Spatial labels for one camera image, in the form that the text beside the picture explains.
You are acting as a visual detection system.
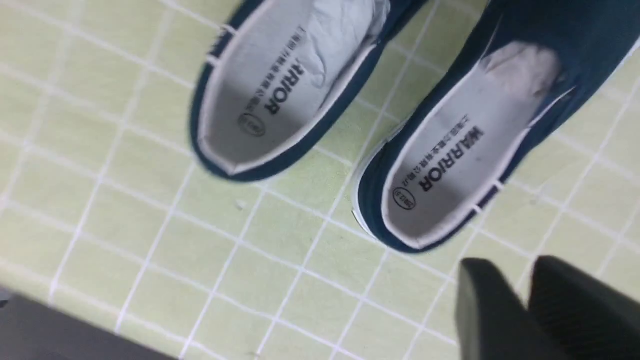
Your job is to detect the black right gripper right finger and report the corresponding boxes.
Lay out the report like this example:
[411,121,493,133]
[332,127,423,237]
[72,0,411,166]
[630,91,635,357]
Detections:
[528,255,640,360]

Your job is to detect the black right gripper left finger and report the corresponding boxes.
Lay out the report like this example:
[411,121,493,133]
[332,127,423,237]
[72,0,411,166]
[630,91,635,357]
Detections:
[455,258,569,360]

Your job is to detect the navy slip-on shoe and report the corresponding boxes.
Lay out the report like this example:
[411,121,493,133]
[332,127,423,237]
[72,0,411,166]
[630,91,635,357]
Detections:
[189,0,425,183]
[352,0,640,254]

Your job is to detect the green checkered tablecloth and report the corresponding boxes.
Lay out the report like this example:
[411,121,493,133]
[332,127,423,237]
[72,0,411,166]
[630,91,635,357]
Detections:
[0,0,639,360]

